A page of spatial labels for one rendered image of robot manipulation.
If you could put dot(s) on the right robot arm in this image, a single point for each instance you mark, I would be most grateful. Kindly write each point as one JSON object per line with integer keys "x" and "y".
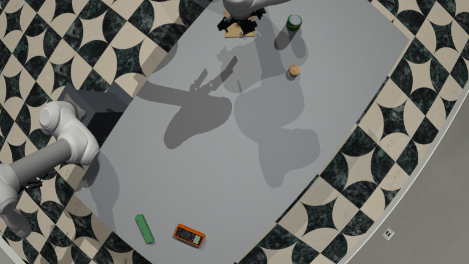
{"x": 75, "y": 144}

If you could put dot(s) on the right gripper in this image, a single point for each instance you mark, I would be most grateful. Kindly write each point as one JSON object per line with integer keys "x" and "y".
{"x": 39, "y": 184}

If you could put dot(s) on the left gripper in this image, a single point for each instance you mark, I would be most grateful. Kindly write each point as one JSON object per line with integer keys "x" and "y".
{"x": 226, "y": 22}

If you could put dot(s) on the green soda can with yellow stripes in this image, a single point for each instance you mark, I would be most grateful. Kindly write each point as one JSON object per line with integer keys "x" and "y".
{"x": 294, "y": 22}

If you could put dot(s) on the tan square mat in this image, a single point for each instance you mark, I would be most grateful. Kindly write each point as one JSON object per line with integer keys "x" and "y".
{"x": 235, "y": 30}

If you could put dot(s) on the tan cylinder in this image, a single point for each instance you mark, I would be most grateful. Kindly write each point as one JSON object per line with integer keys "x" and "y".
{"x": 294, "y": 70}

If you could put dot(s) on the orange digital multimeter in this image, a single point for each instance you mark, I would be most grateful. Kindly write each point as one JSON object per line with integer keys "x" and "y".
{"x": 189, "y": 235}

